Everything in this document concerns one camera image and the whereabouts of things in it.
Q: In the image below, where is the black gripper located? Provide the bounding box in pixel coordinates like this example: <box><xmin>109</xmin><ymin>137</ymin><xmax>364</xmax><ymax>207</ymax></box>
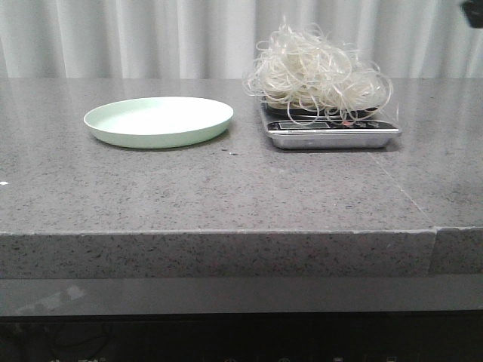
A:
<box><xmin>462</xmin><ymin>0</ymin><xmax>483</xmax><ymax>27</ymax></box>

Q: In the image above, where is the white vermicelli noodle bundle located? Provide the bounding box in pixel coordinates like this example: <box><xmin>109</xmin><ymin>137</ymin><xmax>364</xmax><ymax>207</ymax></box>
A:
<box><xmin>243</xmin><ymin>22</ymin><xmax>393</xmax><ymax>124</ymax></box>

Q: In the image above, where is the black silver kitchen scale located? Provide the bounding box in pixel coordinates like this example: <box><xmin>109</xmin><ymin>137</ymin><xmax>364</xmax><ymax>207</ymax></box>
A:
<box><xmin>260</xmin><ymin>103</ymin><xmax>401</xmax><ymax>149</ymax></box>

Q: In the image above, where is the pale green round plate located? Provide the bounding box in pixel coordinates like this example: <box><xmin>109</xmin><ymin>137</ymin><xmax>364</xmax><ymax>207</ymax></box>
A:
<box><xmin>84</xmin><ymin>97</ymin><xmax>234</xmax><ymax>149</ymax></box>

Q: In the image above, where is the white pleated curtain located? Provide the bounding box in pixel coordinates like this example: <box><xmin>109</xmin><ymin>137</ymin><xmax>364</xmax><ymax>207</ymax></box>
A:
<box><xmin>1</xmin><ymin>1</ymin><xmax>482</xmax><ymax>78</ymax></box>

